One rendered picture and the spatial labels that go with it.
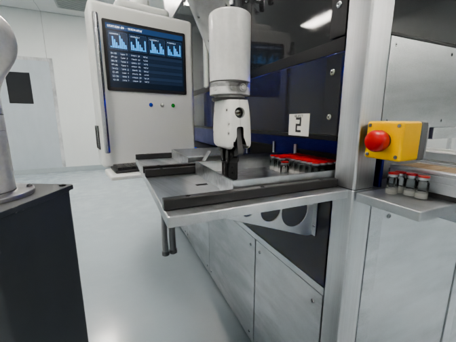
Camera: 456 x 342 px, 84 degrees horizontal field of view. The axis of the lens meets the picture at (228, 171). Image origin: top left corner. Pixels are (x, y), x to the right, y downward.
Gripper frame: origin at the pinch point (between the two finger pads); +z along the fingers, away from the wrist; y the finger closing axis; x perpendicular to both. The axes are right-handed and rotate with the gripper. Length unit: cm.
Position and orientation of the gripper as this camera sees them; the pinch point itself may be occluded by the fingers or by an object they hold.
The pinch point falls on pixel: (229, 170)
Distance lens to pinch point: 55.8
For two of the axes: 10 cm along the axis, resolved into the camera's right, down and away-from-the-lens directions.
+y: -4.1, -1.8, 9.0
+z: 0.0, 9.8, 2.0
